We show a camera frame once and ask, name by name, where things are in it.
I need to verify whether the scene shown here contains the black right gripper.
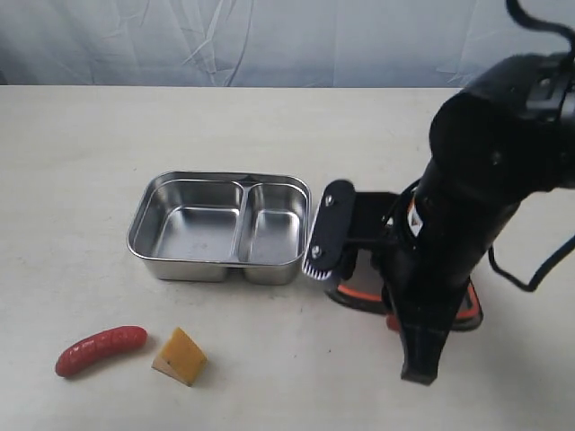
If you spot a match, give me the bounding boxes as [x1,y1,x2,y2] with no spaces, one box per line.
[381,181,517,384]

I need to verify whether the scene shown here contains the smoked lid with orange seal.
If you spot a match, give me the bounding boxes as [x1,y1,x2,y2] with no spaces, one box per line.
[325,251,483,332]

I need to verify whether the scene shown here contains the yellow cheese wedge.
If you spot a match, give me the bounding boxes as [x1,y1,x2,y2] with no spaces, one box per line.
[151,327,208,386]

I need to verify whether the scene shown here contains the steel two-compartment lunch box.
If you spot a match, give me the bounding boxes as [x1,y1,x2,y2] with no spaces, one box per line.
[127,171,312,286]

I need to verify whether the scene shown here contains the red sausage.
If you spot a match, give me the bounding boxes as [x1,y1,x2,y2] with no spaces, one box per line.
[54,325,148,378]

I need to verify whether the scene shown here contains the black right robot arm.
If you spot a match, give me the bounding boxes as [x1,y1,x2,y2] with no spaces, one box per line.
[379,55,574,385]

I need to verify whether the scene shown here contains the grey backdrop cloth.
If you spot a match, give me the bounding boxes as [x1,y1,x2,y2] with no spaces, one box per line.
[1,1,568,87]

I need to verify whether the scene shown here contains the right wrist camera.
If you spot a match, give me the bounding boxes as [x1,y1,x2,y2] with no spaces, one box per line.
[301,180,356,281]

